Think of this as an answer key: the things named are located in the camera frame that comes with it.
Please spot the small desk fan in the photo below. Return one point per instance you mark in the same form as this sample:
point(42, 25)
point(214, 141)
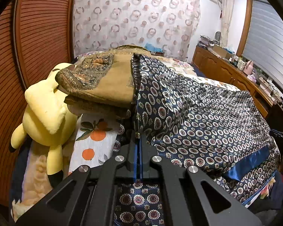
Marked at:
point(217, 35)

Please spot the wooden window frame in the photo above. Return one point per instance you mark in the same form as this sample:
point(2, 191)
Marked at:
point(246, 23)

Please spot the yellow plush toy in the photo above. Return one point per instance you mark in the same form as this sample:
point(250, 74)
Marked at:
point(44, 113)

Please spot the peach floral quilt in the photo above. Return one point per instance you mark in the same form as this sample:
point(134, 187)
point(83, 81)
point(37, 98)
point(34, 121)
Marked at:
point(35, 181)

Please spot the beige tied curtain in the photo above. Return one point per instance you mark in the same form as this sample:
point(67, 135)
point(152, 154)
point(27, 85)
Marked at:
point(227, 16)

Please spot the brown patterned folded garment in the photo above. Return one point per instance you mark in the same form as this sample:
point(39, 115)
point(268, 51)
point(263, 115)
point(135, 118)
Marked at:
point(108, 82)

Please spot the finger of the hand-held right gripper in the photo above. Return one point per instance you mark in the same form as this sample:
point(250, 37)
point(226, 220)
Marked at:
point(281, 139)

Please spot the row of small bottles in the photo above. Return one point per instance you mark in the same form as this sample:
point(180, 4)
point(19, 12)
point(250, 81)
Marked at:
point(237, 62)

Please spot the pile of folded clothes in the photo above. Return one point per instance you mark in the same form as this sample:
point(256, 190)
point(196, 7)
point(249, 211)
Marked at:
point(206, 41)

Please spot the pink thermos jug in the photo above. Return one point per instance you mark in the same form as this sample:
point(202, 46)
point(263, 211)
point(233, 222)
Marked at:
point(248, 67)

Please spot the pink tissue box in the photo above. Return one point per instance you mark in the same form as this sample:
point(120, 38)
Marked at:
point(252, 77)

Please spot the sheer circle-print curtain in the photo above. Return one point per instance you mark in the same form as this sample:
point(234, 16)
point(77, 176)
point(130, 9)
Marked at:
point(132, 16)

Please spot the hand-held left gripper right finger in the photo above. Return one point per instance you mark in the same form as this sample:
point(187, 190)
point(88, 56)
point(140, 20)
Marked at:
point(143, 167)

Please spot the navy patterned satin garment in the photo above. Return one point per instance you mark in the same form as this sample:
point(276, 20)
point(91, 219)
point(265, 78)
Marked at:
point(202, 113)

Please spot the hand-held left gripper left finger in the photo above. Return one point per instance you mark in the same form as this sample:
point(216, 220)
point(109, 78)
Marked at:
point(135, 160)

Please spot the wooden sideboard cabinet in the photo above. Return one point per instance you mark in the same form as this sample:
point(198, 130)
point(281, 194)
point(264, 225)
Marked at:
point(217, 63)

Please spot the open cardboard box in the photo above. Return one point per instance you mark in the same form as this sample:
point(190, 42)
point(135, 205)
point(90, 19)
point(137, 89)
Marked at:
point(220, 50)

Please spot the grey window blind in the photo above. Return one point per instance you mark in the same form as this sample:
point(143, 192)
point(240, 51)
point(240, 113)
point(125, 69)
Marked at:
point(268, 47)

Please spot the navy bedding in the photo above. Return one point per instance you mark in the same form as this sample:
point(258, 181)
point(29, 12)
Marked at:
point(199, 71)

